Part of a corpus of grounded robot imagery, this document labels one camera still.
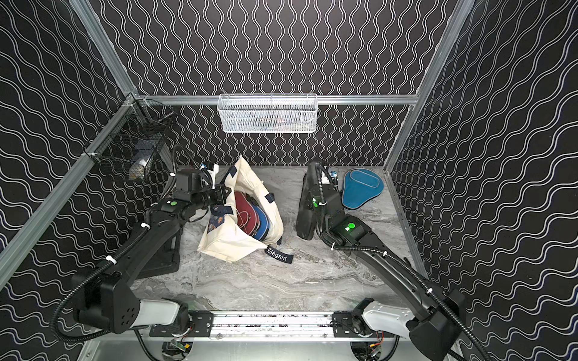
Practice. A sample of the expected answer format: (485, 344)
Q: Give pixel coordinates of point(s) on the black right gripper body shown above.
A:
(323, 228)

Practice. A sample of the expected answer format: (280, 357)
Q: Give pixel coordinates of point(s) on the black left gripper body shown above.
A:
(219, 195)

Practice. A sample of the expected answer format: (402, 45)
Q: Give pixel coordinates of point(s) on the teal paddle case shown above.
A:
(360, 185)

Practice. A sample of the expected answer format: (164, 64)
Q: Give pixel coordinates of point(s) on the blue paddle case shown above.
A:
(262, 229)

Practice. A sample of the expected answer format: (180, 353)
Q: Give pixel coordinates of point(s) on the cream canvas tote bag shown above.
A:
(223, 239)

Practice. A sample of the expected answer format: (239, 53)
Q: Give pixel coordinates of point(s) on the maroon paddle case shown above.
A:
(247, 219)

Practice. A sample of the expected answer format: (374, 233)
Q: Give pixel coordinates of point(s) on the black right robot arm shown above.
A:
(432, 320)

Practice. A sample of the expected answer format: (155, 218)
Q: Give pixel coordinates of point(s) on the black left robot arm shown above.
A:
(102, 297)

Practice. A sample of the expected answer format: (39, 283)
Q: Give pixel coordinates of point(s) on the black box on table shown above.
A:
(166, 260)

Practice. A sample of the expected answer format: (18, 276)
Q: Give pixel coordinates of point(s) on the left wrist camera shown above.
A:
(212, 169)

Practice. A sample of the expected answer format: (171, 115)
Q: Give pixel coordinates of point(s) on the black wire basket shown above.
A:
(129, 151)

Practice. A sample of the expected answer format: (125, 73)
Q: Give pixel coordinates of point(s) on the white wire mesh basket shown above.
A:
(268, 112)

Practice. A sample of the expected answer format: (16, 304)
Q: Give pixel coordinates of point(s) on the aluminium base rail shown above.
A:
(321, 326)

